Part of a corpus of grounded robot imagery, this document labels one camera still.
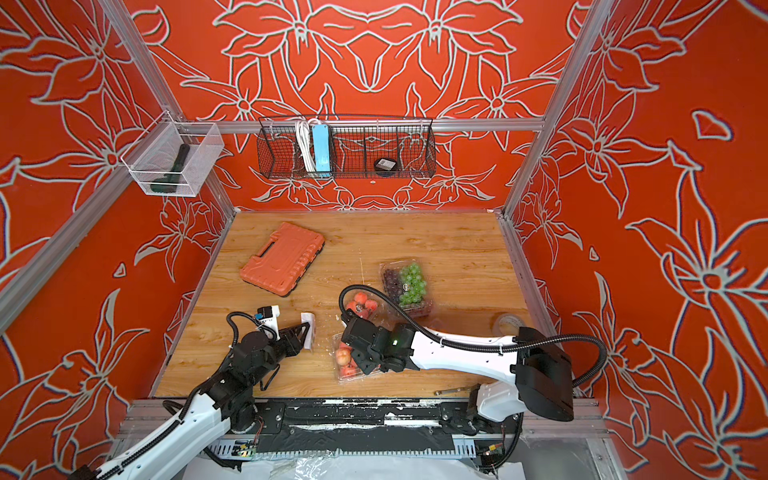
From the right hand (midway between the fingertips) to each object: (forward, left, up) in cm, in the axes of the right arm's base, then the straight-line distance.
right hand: (358, 347), depth 77 cm
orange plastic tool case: (+30, +28, -2) cm, 41 cm away
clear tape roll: (+11, -45, -8) cm, 46 cm away
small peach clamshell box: (+15, -1, -4) cm, 16 cm away
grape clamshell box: (+20, -13, -1) cm, 24 cm away
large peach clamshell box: (-4, +3, -4) cm, 7 cm away
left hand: (+6, +15, -2) cm, 17 cm away
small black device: (+52, -6, +20) cm, 56 cm away
